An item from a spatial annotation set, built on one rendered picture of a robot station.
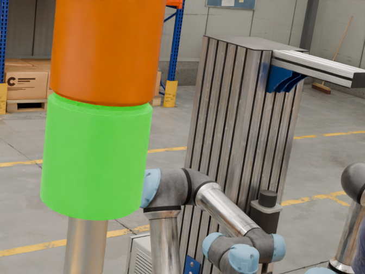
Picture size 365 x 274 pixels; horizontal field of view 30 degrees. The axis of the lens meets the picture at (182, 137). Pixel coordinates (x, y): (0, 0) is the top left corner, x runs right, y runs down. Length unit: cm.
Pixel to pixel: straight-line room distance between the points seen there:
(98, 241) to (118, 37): 10
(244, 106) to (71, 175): 180
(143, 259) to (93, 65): 225
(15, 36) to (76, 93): 999
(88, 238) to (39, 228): 527
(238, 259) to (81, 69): 139
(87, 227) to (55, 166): 4
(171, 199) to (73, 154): 174
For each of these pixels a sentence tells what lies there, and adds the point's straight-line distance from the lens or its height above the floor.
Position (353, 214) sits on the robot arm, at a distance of 246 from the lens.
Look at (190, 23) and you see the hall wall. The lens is 1197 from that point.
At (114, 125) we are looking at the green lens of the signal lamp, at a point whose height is 221.
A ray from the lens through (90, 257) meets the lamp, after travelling 35.
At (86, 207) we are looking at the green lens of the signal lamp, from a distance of 32.
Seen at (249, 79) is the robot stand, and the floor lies 194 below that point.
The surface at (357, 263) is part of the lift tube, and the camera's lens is 172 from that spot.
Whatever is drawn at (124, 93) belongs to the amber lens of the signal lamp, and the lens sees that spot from 30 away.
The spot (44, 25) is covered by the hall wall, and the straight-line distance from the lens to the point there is 1047.
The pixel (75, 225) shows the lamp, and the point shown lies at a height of 215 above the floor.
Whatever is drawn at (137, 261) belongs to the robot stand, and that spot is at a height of 116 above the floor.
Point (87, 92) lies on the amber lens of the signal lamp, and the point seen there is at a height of 222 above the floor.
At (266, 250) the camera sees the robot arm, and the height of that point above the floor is 156.
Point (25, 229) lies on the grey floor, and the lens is 559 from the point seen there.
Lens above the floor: 229
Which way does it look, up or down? 15 degrees down
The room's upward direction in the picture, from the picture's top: 8 degrees clockwise
